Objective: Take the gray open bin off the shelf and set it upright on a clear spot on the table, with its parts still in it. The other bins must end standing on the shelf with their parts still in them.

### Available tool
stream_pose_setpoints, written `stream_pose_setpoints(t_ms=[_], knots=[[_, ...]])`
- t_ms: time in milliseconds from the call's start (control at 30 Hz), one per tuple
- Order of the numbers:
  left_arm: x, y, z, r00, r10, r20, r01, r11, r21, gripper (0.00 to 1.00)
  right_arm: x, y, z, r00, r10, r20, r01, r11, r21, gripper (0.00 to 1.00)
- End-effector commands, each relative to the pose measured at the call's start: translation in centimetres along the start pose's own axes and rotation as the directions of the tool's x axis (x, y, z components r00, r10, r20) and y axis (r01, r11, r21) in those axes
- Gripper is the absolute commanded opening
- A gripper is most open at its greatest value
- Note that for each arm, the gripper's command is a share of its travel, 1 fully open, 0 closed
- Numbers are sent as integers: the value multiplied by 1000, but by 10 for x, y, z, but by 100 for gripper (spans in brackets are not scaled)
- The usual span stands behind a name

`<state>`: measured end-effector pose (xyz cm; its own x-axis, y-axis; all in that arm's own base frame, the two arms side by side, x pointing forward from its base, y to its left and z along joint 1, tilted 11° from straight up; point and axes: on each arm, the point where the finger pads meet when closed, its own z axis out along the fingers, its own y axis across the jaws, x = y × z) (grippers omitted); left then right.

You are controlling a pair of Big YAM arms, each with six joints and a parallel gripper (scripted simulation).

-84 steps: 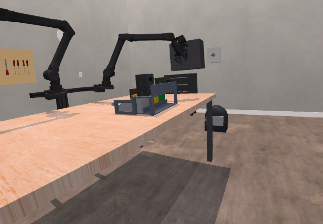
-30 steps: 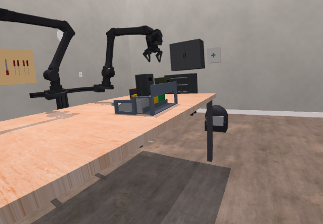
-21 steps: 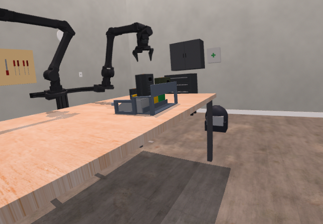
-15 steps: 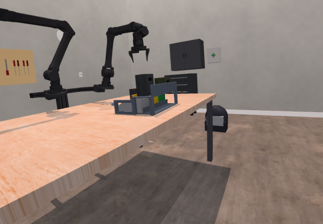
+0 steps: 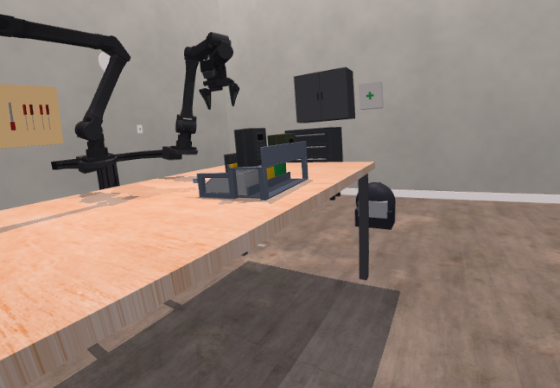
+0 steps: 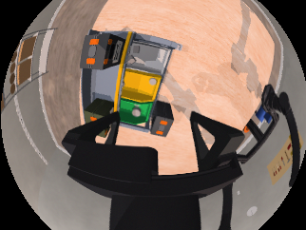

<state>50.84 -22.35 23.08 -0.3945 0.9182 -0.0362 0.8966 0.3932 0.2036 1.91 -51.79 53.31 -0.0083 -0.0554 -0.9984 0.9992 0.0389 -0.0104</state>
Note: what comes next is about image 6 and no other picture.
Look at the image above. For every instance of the green open bin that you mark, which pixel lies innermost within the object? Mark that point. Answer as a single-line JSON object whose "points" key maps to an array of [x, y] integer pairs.
{"points": [[126, 108]]}

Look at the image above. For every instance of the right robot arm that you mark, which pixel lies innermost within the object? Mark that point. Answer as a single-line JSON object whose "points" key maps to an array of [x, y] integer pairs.
{"points": [[281, 103]]}

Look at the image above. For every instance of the orange thin bar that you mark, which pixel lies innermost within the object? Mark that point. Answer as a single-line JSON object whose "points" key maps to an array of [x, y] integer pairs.
{"points": [[121, 70]]}

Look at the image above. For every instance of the grey metal disc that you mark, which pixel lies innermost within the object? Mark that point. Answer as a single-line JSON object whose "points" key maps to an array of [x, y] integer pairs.
{"points": [[152, 81]]}

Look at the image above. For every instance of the dark olive case with orange latches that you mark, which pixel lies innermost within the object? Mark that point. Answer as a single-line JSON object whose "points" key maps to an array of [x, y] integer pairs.
{"points": [[98, 109]]}

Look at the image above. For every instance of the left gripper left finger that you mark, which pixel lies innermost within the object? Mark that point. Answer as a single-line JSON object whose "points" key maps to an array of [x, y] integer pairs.
{"points": [[89, 131]]}

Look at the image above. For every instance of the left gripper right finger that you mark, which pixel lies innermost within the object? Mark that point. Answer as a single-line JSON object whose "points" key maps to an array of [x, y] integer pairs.
{"points": [[227, 139]]}

